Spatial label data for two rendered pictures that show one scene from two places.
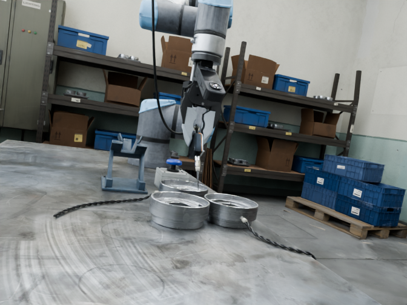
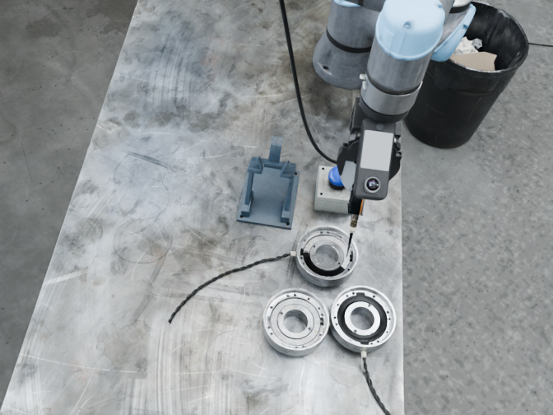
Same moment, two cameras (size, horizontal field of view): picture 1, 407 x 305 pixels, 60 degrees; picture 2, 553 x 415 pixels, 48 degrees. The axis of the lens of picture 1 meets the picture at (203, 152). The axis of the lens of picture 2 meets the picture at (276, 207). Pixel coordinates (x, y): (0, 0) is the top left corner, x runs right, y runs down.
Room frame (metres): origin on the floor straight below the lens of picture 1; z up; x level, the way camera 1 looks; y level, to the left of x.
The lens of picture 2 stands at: (0.23, -0.05, 1.75)
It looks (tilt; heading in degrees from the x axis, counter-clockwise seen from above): 57 degrees down; 19
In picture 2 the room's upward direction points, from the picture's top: 8 degrees clockwise
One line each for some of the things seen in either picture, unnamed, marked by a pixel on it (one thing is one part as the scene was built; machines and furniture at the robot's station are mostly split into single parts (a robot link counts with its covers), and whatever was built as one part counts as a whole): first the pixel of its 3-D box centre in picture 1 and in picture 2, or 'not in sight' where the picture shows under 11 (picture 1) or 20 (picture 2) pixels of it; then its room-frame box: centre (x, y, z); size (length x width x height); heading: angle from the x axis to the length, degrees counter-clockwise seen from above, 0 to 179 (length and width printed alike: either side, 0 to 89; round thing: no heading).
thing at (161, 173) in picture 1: (171, 178); (336, 187); (0.89, 0.07, 0.82); 0.08 x 0.07 x 0.05; 20
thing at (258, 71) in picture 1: (252, 73); not in sight; (4.78, -0.48, 1.69); 0.59 x 0.41 x 0.38; 115
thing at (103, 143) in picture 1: (116, 141); not in sight; (4.22, 1.05, 0.56); 0.52 x 0.38 x 0.22; 107
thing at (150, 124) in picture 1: (158, 117); (364, 2); (1.22, 0.17, 0.97); 0.13 x 0.12 x 0.14; 93
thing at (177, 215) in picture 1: (178, 209); (295, 323); (0.61, 0.03, 0.82); 0.10 x 0.10 x 0.04
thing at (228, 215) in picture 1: (229, 210); (361, 320); (0.67, -0.07, 0.82); 0.10 x 0.10 x 0.04
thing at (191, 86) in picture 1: (201, 83); (378, 121); (0.85, 0.03, 1.07); 0.09 x 0.08 x 0.12; 18
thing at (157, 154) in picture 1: (151, 150); (350, 46); (1.22, 0.18, 0.85); 0.15 x 0.15 x 0.10
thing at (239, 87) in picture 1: (283, 131); not in sight; (5.00, -1.06, 1.00); 1.92 x 0.57 x 2.00; 110
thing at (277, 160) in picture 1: (274, 153); not in sight; (4.96, -0.99, 0.67); 0.52 x 0.43 x 0.43; 110
